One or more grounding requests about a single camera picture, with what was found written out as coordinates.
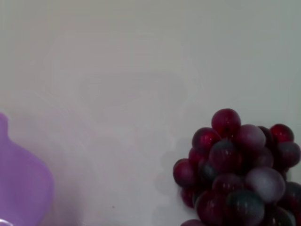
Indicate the dark red grape bunch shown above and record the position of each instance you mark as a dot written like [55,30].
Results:
[235,169]

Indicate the purple wavy plastic bowl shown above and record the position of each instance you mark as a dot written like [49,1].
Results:
[21,176]

